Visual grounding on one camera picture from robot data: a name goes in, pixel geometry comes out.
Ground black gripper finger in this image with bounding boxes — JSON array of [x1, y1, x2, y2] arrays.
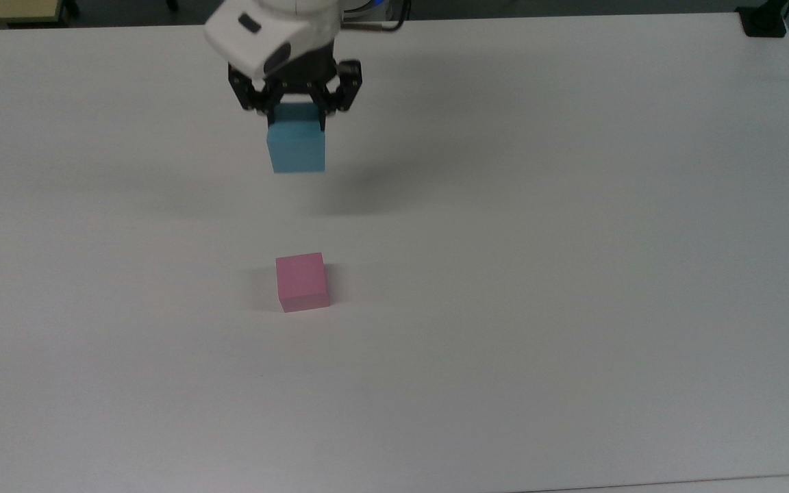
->
[[227, 63, 279, 128], [316, 60, 363, 132]]

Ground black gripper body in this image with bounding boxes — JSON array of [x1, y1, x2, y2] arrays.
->
[[264, 41, 338, 105]]

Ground blue cube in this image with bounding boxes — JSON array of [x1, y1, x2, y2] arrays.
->
[[266, 103, 327, 174]]

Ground pink cube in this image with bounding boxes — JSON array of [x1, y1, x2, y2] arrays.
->
[[275, 252, 331, 314]]

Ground wooden desk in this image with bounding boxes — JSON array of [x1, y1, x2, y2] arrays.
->
[[0, 0, 75, 30]]

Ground black table corner clamp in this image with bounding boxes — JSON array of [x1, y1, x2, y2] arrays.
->
[[736, 0, 789, 38]]

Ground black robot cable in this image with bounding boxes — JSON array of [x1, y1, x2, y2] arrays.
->
[[340, 0, 410, 33]]

